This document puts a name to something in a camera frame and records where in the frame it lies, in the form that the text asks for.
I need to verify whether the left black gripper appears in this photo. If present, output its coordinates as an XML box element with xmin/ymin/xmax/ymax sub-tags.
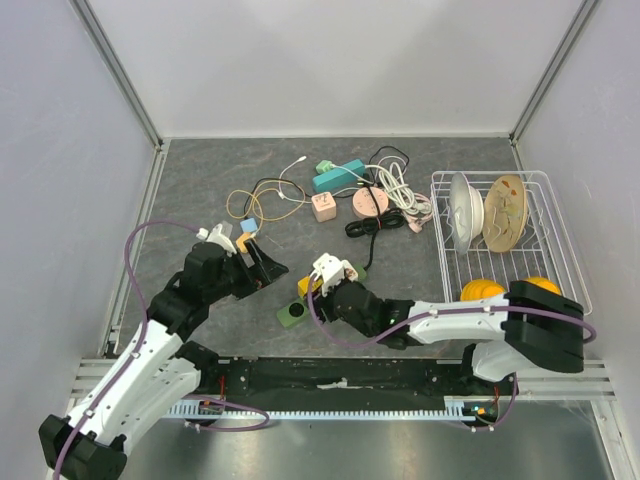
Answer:
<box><xmin>205</xmin><ymin>238</ymin><xmax>287</xmax><ymax>303</ymax></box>

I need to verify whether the orange charger plug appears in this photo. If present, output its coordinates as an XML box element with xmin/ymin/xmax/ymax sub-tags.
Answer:
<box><xmin>236</xmin><ymin>232</ymin><xmax>253</xmax><ymax>254</ymax></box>

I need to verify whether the yellow cube socket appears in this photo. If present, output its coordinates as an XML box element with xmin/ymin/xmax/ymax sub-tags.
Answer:
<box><xmin>297</xmin><ymin>276</ymin><xmax>311</xmax><ymax>298</ymax></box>

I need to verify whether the green power strip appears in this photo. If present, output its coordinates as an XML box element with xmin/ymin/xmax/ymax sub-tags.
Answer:
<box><xmin>276</xmin><ymin>264</ymin><xmax>367</xmax><ymax>329</ymax></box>

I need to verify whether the pink round socket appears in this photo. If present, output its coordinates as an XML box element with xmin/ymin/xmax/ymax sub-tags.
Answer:
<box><xmin>352</xmin><ymin>187</ymin><xmax>389</xmax><ymax>219</ymax></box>

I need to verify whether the pink cable with plug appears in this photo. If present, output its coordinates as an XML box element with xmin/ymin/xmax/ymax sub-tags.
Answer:
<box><xmin>402</xmin><ymin>197</ymin><xmax>434</xmax><ymax>236</ymax></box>

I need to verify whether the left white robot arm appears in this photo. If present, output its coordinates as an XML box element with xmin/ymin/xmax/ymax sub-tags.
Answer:
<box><xmin>38</xmin><ymin>241</ymin><xmax>289</xmax><ymax>479</ymax></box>

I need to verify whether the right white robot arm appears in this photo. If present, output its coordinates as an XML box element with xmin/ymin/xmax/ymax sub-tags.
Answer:
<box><xmin>306</xmin><ymin>280</ymin><xmax>596</xmax><ymax>394</ymax></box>

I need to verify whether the blue charger plug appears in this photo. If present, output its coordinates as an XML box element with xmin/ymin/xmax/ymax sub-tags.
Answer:
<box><xmin>240</xmin><ymin>218</ymin><xmax>259</xmax><ymax>234</ymax></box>

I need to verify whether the light green plug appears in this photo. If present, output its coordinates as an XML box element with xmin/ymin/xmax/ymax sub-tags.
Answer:
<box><xmin>315</xmin><ymin>160</ymin><xmax>333</xmax><ymax>174</ymax></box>

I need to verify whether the pink cube socket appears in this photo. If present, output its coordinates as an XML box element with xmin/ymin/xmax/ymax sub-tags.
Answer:
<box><xmin>311</xmin><ymin>192</ymin><xmax>337</xmax><ymax>223</ymax></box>

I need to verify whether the teal power strip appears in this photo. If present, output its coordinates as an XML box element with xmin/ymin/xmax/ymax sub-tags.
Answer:
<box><xmin>312</xmin><ymin>159</ymin><xmax>366</xmax><ymax>193</ymax></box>

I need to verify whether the yellow bowl front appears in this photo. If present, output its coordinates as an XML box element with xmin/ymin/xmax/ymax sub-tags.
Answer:
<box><xmin>460</xmin><ymin>278</ymin><xmax>506</xmax><ymax>301</ymax></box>

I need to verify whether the yellow bowl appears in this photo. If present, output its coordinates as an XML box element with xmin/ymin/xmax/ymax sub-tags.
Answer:
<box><xmin>525</xmin><ymin>276</ymin><xmax>562</xmax><ymax>295</ymax></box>
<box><xmin>460</xmin><ymin>278</ymin><xmax>506</xmax><ymax>301</ymax></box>

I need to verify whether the white bowl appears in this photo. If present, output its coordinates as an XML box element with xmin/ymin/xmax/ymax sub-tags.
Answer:
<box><xmin>448</xmin><ymin>172</ymin><xmax>484</xmax><ymax>255</ymax></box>

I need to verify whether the beige patterned plate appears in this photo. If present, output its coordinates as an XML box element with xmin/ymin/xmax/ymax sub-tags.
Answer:
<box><xmin>482</xmin><ymin>175</ymin><xmax>528</xmax><ymax>253</ymax></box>

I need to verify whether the yellow bowl right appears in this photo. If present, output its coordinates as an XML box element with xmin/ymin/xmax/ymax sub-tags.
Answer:
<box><xmin>525</xmin><ymin>276</ymin><xmax>562</xmax><ymax>295</ymax></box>

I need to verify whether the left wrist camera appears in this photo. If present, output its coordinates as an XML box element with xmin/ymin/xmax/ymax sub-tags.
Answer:
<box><xmin>196</xmin><ymin>221</ymin><xmax>237</xmax><ymax>255</ymax></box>

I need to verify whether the yellow thin cable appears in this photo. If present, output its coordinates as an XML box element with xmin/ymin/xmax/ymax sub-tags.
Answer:
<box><xmin>223</xmin><ymin>174</ymin><xmax>311</xmax><ymax>231</ymax></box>

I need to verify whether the black coiled cable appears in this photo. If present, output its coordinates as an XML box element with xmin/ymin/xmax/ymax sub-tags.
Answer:
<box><xmin>344</xmin><ymin>209</ymin><xmax>409</xmax><ymax>271</ymax></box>

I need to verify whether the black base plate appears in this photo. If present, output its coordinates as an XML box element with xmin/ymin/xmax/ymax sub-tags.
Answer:
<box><xmin>195</xmin><ymin>357</ymin><xmax>513</xmax><ymax>412</ymax></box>

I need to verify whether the white usb cable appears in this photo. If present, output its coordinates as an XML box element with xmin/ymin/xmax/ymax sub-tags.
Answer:
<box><xmin>277</xmin><ymin>157</ymin><xmax>309</xmax><ymax>201</ymax></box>

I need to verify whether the white coiled cable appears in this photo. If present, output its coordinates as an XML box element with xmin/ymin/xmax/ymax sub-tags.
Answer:
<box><xmin>367</xmin><ymin>159</ymin><xmax>431</xmax><ymax>214</ymax></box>

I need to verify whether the light blue cable duct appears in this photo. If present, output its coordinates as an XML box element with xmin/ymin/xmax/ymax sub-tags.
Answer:
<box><xmin>164</xmin><ymin>397</ymin><xmax>501</xmax><ymax>422</ymax></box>

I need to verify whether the white wire dish rack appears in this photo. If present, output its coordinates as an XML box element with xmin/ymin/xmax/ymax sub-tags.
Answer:
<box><xmin>431</xmin><ymin>171</ymin><xmax>593</xmax><ymax>316</ymax></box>

